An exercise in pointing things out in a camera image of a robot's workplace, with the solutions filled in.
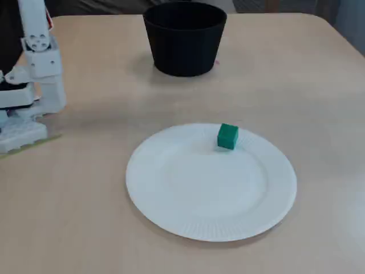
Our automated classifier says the red white servo wire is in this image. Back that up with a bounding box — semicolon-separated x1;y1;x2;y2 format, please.
44;7;54;31

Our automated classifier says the white paper plate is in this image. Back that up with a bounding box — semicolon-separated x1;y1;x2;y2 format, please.
125;122;298;243

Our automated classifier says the green block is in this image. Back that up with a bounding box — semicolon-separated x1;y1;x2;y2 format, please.
216;123;240;151

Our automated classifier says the black pot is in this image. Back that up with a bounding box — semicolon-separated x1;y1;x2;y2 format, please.
142;2;228;77

